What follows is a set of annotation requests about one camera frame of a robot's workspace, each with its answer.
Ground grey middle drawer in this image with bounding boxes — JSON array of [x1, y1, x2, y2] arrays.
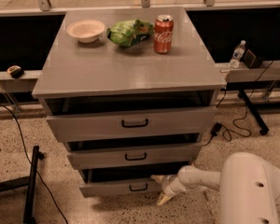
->
[[67, 143, 202, 170]]

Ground small black box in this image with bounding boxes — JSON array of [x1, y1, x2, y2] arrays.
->
[[244, 49, 263, 69]]

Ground grey drawer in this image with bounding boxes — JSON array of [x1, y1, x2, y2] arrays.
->
[[67, 143, 202, 170], [47, 106, 217, 143], [80, 166, 161, 197]]

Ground red cola can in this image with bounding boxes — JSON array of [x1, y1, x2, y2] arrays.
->
[[154, 15, 174, 54]]

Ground black stand leg right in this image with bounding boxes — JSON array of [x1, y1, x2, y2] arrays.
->
[[238, 89, 269, 135]]

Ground grey drawer cabinet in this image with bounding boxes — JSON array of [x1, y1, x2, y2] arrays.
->
[[32, 7, 227, 184]]

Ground green chip bag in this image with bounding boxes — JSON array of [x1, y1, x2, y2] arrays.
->
[[106, 20, 154, 48]]

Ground white paper bowl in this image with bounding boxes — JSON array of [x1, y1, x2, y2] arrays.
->
[[66, 20, 105, 43]]

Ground grey bottom drawer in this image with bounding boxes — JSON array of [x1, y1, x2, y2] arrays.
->
[[80, 166, 161, 197]]

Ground small black yellow device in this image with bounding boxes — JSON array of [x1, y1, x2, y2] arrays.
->
[[7, 65, 24, 78]]

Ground black floor cable left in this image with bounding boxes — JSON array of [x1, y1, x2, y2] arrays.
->
[[0, 102, 69, 224]]

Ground grey top drawer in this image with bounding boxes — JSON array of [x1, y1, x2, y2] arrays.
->
[[47, 106, 217, 143]]

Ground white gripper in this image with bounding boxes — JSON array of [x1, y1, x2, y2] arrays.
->
[[151, 175, 186, 206]]

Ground black stand left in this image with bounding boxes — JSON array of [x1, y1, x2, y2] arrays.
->
[[0, 146, 44, 224]]

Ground black power adapter with cable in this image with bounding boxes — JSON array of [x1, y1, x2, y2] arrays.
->
[[203, 61, 273, 146]]

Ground clear water bottle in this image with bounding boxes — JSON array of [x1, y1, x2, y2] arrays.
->
[[230, 40, 245, 68]]

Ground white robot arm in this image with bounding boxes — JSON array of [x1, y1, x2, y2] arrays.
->
[[152, 152, 280, 224]]

